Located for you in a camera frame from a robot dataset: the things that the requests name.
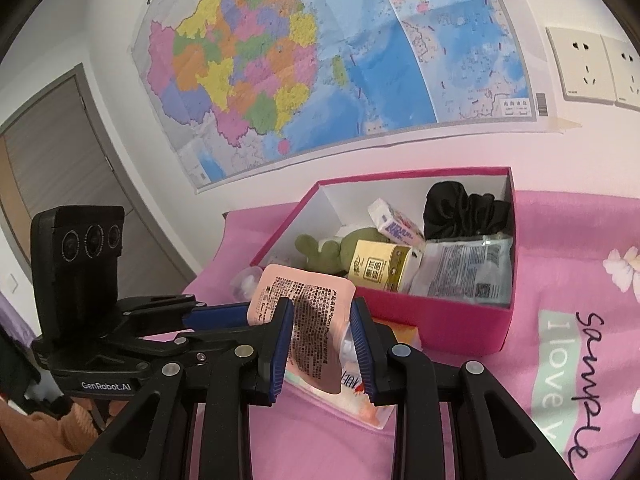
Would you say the pastel tissue pack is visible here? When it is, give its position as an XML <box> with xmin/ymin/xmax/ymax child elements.
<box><xmin>287</xmin><ymin>324</ymin><xmax>422</xmax><ymax>430</ymax></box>

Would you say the clear plastic packet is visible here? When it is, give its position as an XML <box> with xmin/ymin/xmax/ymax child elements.
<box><xmin>407</xmin><ymin>234</ymin><xmax>515</xmax><ymax>307</ymax></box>

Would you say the colourful wall map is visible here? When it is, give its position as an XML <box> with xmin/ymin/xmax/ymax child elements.
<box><xmin>131</xmin><ymin>0</ymin><xmax>551</xmax><ymax>195</ymax></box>

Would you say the person's left forearm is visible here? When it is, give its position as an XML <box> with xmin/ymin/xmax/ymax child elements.
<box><xmin>0</xmin><ymin>399</ymin><xmax>97</xmax><ymax>480</ymax></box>

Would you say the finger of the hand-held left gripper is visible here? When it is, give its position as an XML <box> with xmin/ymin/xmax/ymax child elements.
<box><xmin>134</xmin><ymin>327</ymin><xmax>242</xmax><ymax>363</ymax></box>
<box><xmin>119</xmin><ymin>294</ymin><xmax>252</xmax><ymax>342</ymax></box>

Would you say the white purple small carton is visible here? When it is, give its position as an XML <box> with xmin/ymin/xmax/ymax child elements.
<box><xmin>367</xmin><ymin>198</ymin><xmax>427</xmax><ymax>249</ymax></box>

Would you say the grey door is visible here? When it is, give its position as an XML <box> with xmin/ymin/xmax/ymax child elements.
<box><xmin>0</xmin><ymin>62</ymin><xmax>202</xmax><ymax>313</ymax></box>

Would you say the black scrunchie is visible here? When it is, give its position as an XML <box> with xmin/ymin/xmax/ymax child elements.
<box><xmin>423</xmin><ymin>181</ymin><xmax>513</xmax><ymax>242</ymax></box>

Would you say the green plush toy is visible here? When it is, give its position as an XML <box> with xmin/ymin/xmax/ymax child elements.
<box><xmin>294</xmin><ymin>227</ymin><xmax>362</xmax><ymax>277</ymax></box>

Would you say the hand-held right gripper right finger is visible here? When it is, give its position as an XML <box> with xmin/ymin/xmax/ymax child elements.
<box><xmin>349</xmin><ymin>297</ymin><xmax>577</xmax><ymax>480</ymax></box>

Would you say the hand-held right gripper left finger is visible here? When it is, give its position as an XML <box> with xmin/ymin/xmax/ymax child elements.
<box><xmin>82</xmin><ymin>298</ymin><xmax>295</xmax><ymax>480</ymax></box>

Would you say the white wall socket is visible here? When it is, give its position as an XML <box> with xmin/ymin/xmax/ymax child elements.
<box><xmin>601</xmin><ymin>34</ymin><xmax>640</xmax><ymax>112</ymax></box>
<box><xmin>545</xmin><ymin>26</ymin><xmax>617</xmax><ymax>107</ymax></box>

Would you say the pink sheet mask packet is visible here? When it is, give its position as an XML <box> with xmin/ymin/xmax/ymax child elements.
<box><xmin>247</xmin><ymin>263</ymin><xmax>358</xmax><ymax>396</ymax></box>

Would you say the small yellow box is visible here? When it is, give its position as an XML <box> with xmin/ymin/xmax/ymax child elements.
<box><xmin>347</xmin><ymin>239</ymin><xmax>417</xmax><ymax>294</ymax></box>

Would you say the pink cardboard box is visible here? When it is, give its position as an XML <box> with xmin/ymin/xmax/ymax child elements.
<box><xmin>248</xmin><ymin>166</ymin><xmax>522</xmax><ymax>357</ymax></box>

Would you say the pink printed blanket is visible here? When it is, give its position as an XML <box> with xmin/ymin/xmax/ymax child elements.
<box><xmin>179</xmin><ymin>189</ymin><xmax>640</xmax><ymax>480</ymax></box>

